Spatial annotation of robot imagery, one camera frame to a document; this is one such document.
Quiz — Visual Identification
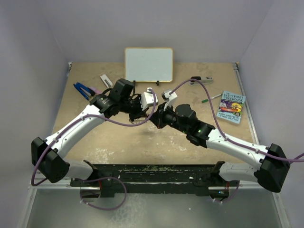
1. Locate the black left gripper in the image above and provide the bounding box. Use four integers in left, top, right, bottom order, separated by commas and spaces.
120, 94, 149, 122

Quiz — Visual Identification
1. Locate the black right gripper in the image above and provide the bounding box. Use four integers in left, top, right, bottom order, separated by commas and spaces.
148, 102, 189, 134

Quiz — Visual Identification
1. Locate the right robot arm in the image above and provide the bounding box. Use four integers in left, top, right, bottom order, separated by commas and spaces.
151, 104, 290, 192

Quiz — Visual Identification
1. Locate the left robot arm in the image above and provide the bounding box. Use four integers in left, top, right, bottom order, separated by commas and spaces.
31, 79, 157, 186

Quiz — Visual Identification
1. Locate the pink eraser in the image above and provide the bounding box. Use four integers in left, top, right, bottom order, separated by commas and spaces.
90, 87, 103, 96

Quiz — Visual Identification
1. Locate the green whiteboard marker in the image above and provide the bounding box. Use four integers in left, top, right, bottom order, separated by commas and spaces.
201, 94, 222, 103

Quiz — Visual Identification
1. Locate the blue stapler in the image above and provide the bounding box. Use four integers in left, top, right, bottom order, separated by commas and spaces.
73, 82, 95, 100

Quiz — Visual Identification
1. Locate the small whiteboard on stand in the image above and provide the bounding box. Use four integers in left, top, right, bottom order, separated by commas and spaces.
124, 47, 174, 83

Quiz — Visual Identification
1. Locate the black and grey stapler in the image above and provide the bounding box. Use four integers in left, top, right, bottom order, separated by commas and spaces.
188, 76, 213, 86

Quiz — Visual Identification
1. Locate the blue treehouse book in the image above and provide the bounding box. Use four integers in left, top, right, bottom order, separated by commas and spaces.
216, 91, 246, 124

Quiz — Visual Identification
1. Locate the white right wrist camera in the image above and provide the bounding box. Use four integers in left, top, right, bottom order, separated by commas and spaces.
161, 89, 178, 111

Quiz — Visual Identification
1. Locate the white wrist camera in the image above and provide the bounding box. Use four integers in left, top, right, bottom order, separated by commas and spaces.
141, 87, 158, 111
161, 89, 178, 111

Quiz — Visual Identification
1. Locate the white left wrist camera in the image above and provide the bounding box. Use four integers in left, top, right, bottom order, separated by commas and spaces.
141, 87, 158, 111

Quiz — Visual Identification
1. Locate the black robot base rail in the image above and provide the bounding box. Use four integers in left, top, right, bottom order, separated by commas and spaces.
70, 161, 238, 199

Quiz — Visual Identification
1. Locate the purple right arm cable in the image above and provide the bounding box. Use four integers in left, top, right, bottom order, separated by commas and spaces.
170, 79, 304, 163

